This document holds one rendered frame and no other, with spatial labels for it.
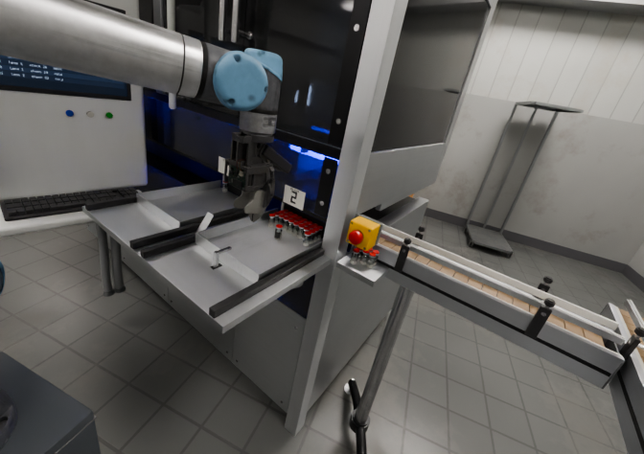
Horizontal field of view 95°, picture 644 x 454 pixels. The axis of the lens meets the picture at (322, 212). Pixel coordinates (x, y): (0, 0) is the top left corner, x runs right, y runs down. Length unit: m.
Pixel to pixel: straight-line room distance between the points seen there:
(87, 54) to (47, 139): 1.03
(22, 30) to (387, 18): 0.63
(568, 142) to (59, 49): 4.29
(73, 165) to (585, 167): 4.47
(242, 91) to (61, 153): 1.10
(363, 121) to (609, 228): 4.18
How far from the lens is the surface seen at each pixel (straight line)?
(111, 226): 1.05
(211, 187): 1.33
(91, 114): 1.45
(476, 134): 4.15
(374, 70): 0.79
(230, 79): 0.44
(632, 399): 0.94
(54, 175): 1.49
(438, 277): 0.92
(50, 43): 0.44
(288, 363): 1.30
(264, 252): 0.90
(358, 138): 0.80
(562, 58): 4.31
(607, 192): 4.60
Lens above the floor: 1.35
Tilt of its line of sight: 23 degrees down
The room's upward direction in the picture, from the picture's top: 11 degrees clockwise
